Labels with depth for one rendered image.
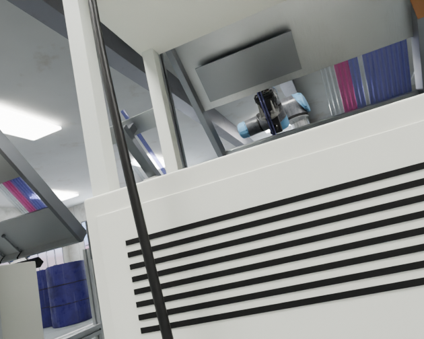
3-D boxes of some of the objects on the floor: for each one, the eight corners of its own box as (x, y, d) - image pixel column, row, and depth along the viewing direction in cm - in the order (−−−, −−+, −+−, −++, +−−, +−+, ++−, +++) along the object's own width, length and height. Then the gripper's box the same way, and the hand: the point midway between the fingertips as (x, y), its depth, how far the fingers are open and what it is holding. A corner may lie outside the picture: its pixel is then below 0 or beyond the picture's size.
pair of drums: (62, 319, 551) (56, 268, 568) (109, 312, 498) (100, 255, 516) (20, 333, 495) (14, 275, 512) (68, 326, 442) (60, 262, 459)
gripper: (252, 93, 140) (248, 105, 121) (276, 84, 138) (276, 95, 118) (258, 113, 143) (256, 128, 124) (283, 105, 140) (284, 119, 121)
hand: (268, 119), depth 123 cm, fingers closed, pressing on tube
